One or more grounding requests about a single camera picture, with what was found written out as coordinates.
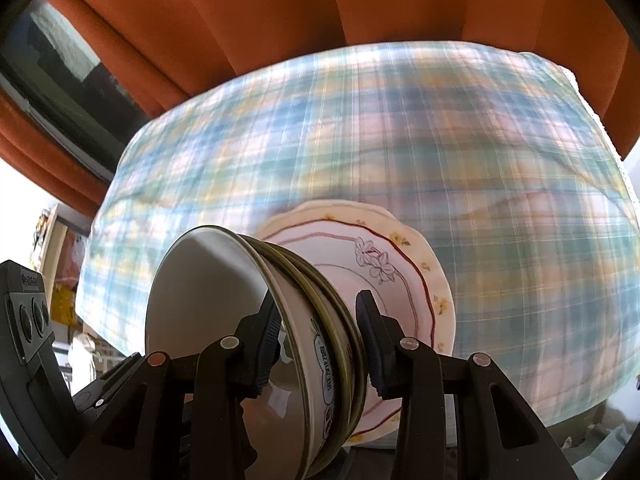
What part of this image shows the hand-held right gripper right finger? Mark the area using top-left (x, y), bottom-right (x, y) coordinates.
top-left (355, 290), bottom-right (581, 480)

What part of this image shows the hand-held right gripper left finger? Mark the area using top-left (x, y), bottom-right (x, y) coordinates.
top-left (57, 290), bottom-right (283, 480)

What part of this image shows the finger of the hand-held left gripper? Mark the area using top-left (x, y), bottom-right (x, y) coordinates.
top-left (72, 352), bottom-right (146, 413)

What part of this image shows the white plate with red rim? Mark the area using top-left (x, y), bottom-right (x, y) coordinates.
top-left (252, 200), bottom-right (457, 448)

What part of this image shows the round yellow flower plate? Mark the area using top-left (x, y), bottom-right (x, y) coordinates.
top-left (260, 199), bottom-right (396, 233)

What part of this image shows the white shelf unit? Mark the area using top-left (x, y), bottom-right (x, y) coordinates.
top-left (30, 204), bottom-right (98, 361)

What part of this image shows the orange curtain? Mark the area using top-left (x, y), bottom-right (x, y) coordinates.
top-left (40, 0), bottom-right (640, 161)
top-left (0, 90), bottom-right (116, 218)

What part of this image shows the pastel plaid tablecloth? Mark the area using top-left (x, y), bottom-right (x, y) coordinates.
top-left (75, 40), bottom-right (632, 428)

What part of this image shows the pale green cloth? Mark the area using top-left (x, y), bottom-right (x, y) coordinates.
top-left (545, 402), bottom-right (638, 480)

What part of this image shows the dark glass window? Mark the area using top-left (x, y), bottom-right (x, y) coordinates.
top-left (0, 0), bottom-right (151, 181)

